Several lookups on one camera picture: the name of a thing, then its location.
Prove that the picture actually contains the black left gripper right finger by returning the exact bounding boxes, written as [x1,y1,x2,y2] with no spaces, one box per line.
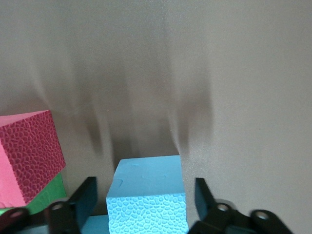
[189,177,291,234]

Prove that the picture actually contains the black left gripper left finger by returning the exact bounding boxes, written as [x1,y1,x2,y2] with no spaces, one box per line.
[0,176,98,234]

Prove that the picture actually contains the light blue foam block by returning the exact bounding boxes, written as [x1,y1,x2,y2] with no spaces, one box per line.
[81,214,110,234]
[106,155,190,234]

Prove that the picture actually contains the green foam block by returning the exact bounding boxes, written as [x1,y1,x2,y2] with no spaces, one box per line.
[0,172,67,216]

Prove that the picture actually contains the red foam block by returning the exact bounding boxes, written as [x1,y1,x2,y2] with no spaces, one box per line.
[0,110,66,209]

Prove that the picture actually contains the brown table mat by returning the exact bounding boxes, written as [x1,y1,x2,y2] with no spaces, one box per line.
[0,0,312,234]

